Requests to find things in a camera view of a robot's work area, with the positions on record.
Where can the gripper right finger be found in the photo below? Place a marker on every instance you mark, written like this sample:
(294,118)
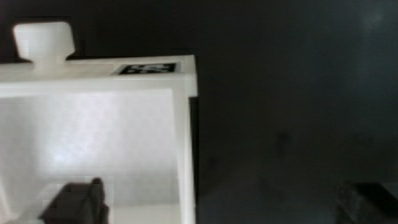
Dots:
(367,204)

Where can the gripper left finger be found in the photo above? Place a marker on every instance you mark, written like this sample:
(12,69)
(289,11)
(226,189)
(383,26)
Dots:
(77,206)

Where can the white front drawer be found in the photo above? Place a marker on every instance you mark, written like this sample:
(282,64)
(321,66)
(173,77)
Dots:
(95,124)

